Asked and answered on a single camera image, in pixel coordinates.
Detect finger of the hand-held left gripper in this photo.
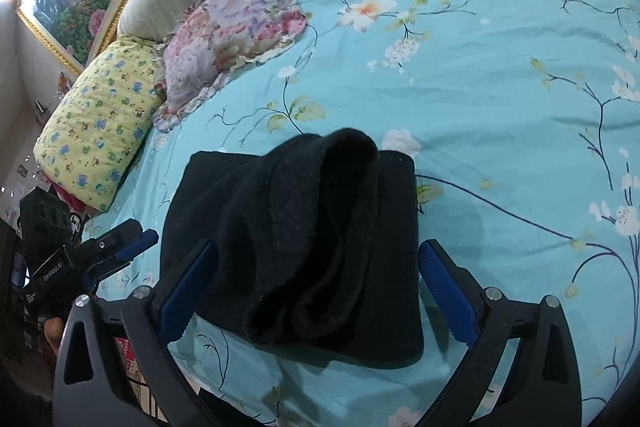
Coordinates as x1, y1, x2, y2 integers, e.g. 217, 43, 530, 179
94, 219, 144, 254
85, 229, 161, 282

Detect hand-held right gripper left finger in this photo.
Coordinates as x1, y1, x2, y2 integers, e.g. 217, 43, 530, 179
52, 237, 232, 427

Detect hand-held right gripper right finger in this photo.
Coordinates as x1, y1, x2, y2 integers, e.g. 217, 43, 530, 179
417, 239, 584, 427

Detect black pants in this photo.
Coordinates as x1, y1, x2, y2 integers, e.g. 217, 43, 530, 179
160, 127, 426, 371

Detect person's left hand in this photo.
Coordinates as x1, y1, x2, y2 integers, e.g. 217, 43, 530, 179
44, 317, 67, 354

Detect red cloth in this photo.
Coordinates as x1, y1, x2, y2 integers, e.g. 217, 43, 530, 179
42, 171, 92, 217

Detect yellow printed pillow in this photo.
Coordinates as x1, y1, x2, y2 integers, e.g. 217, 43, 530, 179
32, 34, 167, 214

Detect blue floral bed sheet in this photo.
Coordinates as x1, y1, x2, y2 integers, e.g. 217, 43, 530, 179
79, 0, 640, 427

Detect pink floral ruffled pillow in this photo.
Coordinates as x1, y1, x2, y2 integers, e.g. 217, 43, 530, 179
152, 0, 309, 132

